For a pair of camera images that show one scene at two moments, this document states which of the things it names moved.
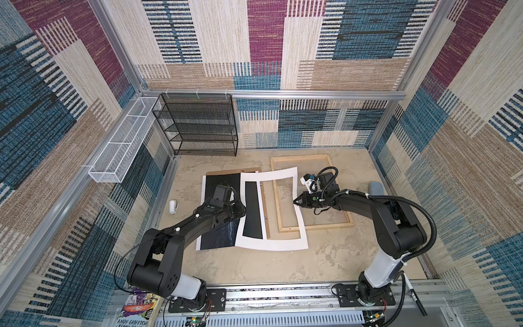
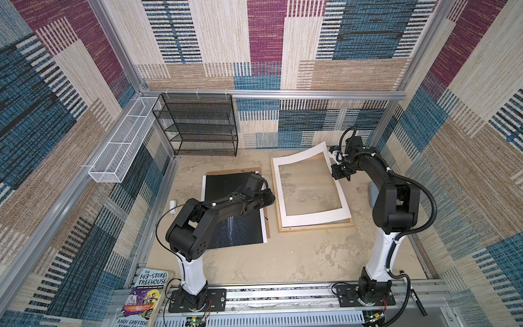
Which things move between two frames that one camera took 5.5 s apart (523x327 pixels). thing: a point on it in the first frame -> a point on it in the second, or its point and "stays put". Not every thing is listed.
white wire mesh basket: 115,159 stays put
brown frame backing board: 247,169 stays put
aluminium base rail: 417,304 stays put
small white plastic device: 173,206 stays put
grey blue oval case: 376,189 stays put
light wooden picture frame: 286,191 -> 337,223
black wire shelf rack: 199,124 stays put
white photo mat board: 263,243 -> 314,216
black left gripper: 240,211 -> 270,200
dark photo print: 225,235 stays put
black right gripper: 306,203 -> 336,173
